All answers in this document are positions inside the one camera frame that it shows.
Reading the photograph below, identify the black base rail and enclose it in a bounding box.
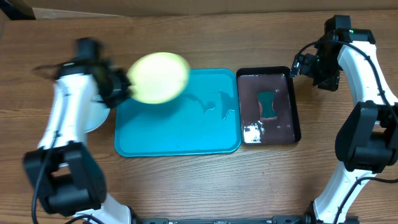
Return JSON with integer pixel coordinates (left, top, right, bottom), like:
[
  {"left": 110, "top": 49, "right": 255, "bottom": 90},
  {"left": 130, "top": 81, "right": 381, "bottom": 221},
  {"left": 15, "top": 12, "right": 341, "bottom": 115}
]
[{"left": 138, "top": 213, "right": 324, "bottom": 224}]

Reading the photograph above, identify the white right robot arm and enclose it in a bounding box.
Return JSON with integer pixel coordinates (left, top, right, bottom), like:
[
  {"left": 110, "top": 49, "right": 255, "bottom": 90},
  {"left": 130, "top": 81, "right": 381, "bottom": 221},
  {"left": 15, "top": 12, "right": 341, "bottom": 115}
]
[{"left": 290, "top": 28, "right": 397, "bottom": 223}]

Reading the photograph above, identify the black rectangular water tray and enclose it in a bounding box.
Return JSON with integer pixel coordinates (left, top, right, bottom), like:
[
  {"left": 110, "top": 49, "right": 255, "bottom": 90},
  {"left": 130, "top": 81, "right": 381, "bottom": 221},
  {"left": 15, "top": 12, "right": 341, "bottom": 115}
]
[{"left": 236, "top": 66, "right": 301, "bottom": 145}]

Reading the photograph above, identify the brown cardboard backdrop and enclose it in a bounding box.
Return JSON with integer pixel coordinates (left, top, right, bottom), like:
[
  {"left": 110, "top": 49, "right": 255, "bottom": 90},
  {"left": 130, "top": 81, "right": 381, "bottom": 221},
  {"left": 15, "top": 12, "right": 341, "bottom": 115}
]
[{"left": 24, "top": 0, "right": 397, "bottom": 16}]

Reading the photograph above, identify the dark object top left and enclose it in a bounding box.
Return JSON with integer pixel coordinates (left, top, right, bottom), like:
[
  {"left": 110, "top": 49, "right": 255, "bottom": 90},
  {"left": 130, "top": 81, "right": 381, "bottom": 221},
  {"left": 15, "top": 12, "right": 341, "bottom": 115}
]
[{"left": 1, "top": 0, "right": 35, "bottom": 21}]

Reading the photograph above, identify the yellow plate with stain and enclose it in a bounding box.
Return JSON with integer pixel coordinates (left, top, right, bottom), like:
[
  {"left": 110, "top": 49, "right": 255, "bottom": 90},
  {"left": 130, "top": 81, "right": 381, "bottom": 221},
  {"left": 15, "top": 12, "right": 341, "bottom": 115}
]
[{"left": 126, "top": 52, "right": 190, "bottom": 104}]

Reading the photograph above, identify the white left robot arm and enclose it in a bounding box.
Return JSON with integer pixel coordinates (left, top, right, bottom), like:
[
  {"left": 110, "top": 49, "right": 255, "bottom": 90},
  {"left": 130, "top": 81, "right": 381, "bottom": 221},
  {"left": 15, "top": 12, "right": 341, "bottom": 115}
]
[{"left": 23, "top": 59, "right": 140, "bottom": 223}]

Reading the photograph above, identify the light blue plate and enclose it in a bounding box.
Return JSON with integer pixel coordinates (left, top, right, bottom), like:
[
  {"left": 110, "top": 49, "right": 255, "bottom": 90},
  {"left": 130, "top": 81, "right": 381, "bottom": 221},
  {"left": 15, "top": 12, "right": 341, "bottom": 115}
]
[{"left": 85, "top": 95, "right": 110, "bottom": 133}]

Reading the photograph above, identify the teal plastic serving tray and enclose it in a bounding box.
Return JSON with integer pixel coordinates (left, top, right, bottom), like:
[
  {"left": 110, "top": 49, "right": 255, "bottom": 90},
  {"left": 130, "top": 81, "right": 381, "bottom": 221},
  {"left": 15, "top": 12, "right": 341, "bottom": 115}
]
[{"left": 114, "top": 68, "right": 241, "bottom": 157}]

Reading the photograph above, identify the green and pink sponge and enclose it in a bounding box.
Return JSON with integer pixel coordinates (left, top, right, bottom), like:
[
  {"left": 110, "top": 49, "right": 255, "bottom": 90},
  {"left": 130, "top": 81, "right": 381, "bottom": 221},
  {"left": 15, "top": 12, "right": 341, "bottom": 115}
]
[{"left": 257, "top": 91, "right": 277, "bottom": 121}]

